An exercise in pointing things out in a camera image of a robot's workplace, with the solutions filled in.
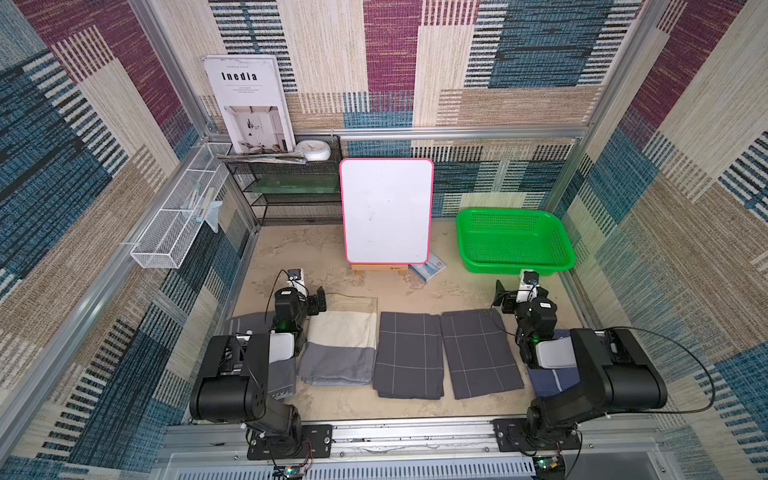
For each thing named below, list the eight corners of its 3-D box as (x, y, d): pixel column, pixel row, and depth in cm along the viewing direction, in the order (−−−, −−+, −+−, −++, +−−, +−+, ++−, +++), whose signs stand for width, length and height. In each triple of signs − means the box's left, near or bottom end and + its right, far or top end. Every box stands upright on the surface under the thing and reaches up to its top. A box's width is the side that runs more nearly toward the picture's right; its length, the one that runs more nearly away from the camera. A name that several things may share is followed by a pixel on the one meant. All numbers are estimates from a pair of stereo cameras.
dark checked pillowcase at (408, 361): (373, 399, 81) (372, 397, 80) (375, 315, 97) (375, 312, 95) (447, 399, 81) (448, 397, 80) (437, 315, 97) (438, 312, 95)
